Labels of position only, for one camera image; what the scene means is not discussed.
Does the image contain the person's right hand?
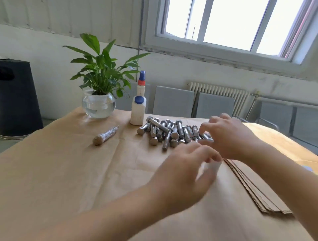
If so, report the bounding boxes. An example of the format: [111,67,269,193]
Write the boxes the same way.
[199,113,262,163]

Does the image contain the person's left hand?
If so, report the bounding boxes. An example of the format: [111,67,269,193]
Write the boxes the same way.
[148,141,223,215]

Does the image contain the white cling film roll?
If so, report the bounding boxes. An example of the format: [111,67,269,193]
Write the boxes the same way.
[203,159,222,180]

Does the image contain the pile of steel bolts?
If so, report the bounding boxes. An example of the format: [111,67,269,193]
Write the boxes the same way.
[136,116,214,152]

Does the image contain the stack of brown paper sheets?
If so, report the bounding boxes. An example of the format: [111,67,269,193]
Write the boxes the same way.
[224,158,294,215]

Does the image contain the person's right forearm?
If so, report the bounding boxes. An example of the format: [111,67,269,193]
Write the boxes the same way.
[243,139,318,241]

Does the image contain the grey chair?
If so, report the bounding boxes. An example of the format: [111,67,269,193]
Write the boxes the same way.
[115,82,153,112]
[253,99,294,136]
[291,107,318,149]
[153,85,195,118]
[196,92,237,120]

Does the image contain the white radiator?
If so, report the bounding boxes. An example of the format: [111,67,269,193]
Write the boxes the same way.
[188,82,249,118]

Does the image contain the white glue bottle blue cap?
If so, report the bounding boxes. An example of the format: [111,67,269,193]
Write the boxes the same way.
[130,71,148,126]

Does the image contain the round glass vase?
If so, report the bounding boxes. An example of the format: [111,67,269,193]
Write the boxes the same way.
[82,90,116,119]

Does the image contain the white framed window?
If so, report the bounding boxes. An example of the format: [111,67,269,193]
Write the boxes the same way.
[141,0,318,80]

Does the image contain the large brown paper table cover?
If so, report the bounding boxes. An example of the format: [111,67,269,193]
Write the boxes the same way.
[0,107,318,241]

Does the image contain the green leafy plant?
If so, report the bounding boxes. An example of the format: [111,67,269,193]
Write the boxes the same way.
[63,33,151,98]

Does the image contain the black trash bin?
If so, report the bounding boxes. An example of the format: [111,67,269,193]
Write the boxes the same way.
[0,59,44,140]

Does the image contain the white vertical blind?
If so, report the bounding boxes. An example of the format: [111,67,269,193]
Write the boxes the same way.
[0,0,146,49]

